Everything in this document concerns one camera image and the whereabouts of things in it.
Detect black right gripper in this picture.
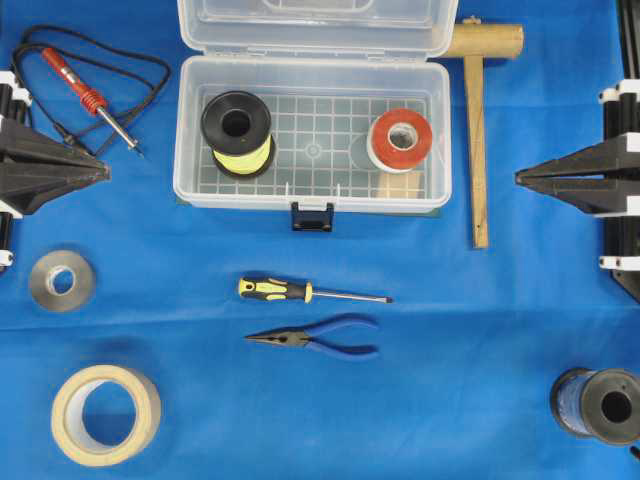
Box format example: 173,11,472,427
514,79,640,274

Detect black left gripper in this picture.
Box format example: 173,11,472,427
0,70,111,274

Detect clear plastic tool box lid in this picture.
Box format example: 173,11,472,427
177,0,458,61

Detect clear plastic tool box base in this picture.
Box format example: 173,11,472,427
173,55,452,215

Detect black tool box latch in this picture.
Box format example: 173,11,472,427
291,202,334,233

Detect grey tape roll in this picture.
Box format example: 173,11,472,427
29,250,96,313

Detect wooden mallet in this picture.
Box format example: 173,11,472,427
444,16,524,249

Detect blue table cloth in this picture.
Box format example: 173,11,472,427
1,1,639,479

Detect small wooden block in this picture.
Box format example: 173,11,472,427
375,171,423,199

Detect red tape roll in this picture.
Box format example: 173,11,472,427
366,108,433,174

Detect beige masking tape roll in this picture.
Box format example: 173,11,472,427
50,364,162,468

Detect yellow black screwdriver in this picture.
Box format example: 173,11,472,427
237,277,393,304

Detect red handle soldering iron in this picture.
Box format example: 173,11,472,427
41,47,142,156

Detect black soldering iron cable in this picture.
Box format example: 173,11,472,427
10,24,172,156

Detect yellow wire black spool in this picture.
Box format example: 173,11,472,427
200,91,276,179

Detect blue wire black spool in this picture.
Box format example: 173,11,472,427
550,368,639,446

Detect blue handle needle-nose pliers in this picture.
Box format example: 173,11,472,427
243,313,380,362

